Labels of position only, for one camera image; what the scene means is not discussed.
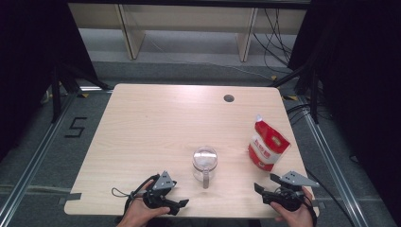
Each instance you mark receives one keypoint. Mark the grey tape strip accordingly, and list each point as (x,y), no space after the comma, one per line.
(71,197)
(316,203)

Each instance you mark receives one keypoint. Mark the aluminium floor rail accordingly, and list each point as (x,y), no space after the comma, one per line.
(38,151)
(331,164)

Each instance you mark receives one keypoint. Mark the clear plastic jar with lid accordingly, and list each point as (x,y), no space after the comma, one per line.
(205,160)

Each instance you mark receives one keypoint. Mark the red and white sugar bag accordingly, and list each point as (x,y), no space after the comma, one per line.
(268,148)

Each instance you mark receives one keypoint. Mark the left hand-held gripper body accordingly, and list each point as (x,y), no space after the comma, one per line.
(157,198)

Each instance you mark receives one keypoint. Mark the beige wooden shelf unit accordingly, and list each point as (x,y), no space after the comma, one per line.
(189,19)

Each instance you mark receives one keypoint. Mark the person's right hand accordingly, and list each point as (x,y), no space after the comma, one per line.
(296,219)

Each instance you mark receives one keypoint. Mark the yellow black tape piece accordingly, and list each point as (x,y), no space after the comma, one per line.
(290,98)
(83,95)

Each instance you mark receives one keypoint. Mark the black metal stand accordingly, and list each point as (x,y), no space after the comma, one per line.
(314,97)
(56,101)

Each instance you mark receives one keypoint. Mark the black curtain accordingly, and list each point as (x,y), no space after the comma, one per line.
(31,63)
(362,78)

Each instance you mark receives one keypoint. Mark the person's left hand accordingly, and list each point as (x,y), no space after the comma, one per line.
(138,214)

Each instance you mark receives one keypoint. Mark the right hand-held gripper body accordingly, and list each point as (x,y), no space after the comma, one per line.
(283,198)

